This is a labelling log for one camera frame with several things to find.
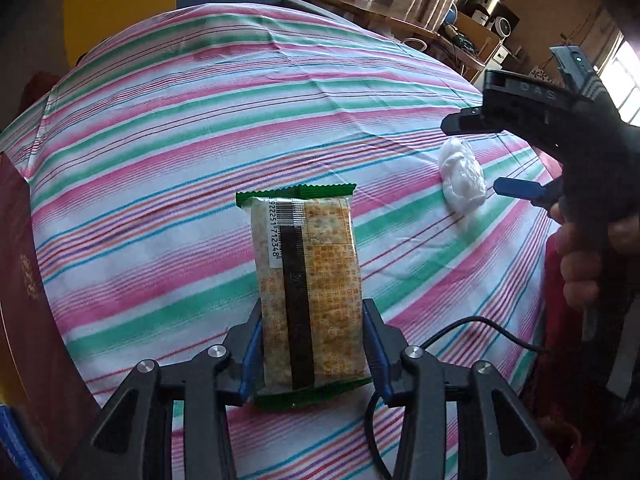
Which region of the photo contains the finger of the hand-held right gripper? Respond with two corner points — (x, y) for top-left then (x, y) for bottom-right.
(441, 107), (501, 136)
(492, 177), (564, 206)

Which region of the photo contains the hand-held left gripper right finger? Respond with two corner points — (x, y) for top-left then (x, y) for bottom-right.
(361, 298), (571, 480)

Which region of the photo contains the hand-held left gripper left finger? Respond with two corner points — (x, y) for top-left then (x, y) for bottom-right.
(60, 300), (266, 480)

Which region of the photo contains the white plastic bag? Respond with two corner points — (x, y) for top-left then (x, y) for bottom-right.
(437, 138), (487, 211)

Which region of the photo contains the green-edged cracker packet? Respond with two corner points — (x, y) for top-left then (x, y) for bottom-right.
(235, 183), (373, 411)

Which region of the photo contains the blue tissue packet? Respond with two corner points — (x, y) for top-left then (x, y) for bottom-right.
(0, 402), (48, 480)

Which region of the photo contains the person's right hand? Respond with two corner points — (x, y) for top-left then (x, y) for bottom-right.
(549, 202), (640, 312)

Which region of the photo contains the window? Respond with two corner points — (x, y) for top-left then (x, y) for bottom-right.
(600, 30), (640, 126)

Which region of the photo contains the brown cardboard box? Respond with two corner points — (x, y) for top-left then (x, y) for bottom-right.
(440, 10), (501, 68)

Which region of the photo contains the black speaker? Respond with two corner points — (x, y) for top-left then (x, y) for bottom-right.
(460, 0), (521, 38)

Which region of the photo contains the person's red clothing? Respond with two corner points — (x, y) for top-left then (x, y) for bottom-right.
(542, 232), (586, 461)

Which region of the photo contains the striped tablecloth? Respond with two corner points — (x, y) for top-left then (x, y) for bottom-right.
(0, 2), (563, 480)

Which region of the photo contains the dark red cloth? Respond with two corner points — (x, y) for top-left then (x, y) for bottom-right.
(17, 71), (63, 111)

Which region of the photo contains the grey yellow blue armchair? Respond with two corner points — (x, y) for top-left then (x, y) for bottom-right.
(0, 0), (286, 76)

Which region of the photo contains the black cable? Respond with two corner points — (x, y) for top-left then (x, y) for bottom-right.
(364, 316), (546, 480)

